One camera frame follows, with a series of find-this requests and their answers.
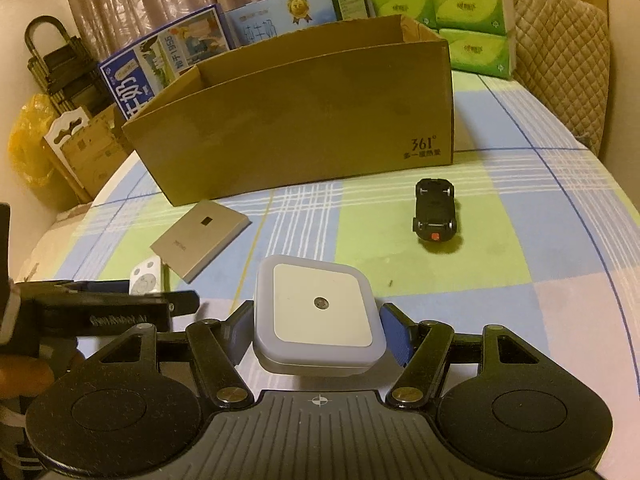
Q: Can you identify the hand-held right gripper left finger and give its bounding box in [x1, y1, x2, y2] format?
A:
[100, 301, 256, 408]

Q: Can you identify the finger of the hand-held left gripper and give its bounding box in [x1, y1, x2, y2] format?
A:
[162, 289, 199, 317]
[62, 281, 167, 295]

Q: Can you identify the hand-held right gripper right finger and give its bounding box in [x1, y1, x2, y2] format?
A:
[377, 302, 538, 406]

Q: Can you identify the white square night light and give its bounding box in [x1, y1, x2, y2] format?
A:
[251, 255, 387, 377]

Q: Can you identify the brown cardboard box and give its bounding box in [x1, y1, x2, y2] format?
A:
[121, 14, 455, 207]

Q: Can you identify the person's left hand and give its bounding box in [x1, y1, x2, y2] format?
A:
[0, 355, 55, 400]

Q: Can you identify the white remote control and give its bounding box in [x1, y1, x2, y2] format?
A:
[128, 256, 165, 297]

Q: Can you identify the grey square plate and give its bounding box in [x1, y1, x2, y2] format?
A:
[150, 200, 251, 284]

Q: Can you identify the black toy car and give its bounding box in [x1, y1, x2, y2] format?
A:
[411, 177, 459, 246]

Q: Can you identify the small brown carton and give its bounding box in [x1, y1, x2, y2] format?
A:
[60, 105, 134, 197]

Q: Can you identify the yellow plastic bag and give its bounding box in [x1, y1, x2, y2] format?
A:
[7, 94, 56, 189]

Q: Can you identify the dark blue milk carton box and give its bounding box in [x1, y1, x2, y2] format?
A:
[97, 3, 236, 122]

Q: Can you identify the black folding hand cart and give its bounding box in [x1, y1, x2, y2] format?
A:
[25, 16, 108, 112]

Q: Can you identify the light blue milk carton box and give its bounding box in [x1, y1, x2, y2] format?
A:
[223, 0, 377, 52]

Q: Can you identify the beige quilted cushion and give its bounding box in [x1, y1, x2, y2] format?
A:
[510, 0, 613, 154]

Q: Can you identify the stack of green tissue packs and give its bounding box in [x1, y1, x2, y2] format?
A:
[361, 0, 516, 80]

